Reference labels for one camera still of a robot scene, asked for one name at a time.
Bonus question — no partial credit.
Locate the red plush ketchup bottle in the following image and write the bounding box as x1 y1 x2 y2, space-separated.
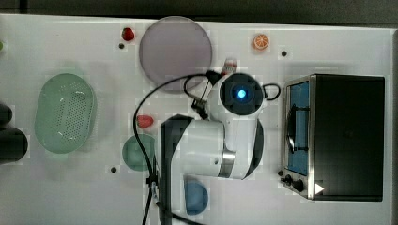
221 58 237 76

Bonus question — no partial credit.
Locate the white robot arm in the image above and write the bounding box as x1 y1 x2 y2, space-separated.
156 73 267 225

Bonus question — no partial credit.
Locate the grey round plate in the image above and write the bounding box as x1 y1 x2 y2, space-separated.
139 16 212 86

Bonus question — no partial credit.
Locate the red plush strawberry near plate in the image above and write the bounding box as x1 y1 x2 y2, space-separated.
121 27 135 41

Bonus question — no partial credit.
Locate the red plush strawberry centre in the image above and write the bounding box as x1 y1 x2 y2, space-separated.
136 114 154 128

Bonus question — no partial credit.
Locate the green mug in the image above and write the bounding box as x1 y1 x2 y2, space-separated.
122 134 155 172

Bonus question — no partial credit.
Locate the blue mug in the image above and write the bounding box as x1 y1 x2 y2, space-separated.
185 181 208 216

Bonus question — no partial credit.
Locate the plush orange slice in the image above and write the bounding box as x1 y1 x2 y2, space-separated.
252 34 269 51

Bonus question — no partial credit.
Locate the green plastic colander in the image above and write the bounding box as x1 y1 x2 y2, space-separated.
35 73 97 154

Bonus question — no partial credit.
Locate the silver toaster oven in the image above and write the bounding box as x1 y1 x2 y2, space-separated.
279 74 385 202

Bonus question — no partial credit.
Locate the large black pan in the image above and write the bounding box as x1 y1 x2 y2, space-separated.
0 127 28 165

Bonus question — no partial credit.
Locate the small black pot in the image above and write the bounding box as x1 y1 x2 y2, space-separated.
0 104 12 126

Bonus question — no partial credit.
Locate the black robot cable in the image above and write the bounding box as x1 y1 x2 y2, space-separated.
132 70 282 225

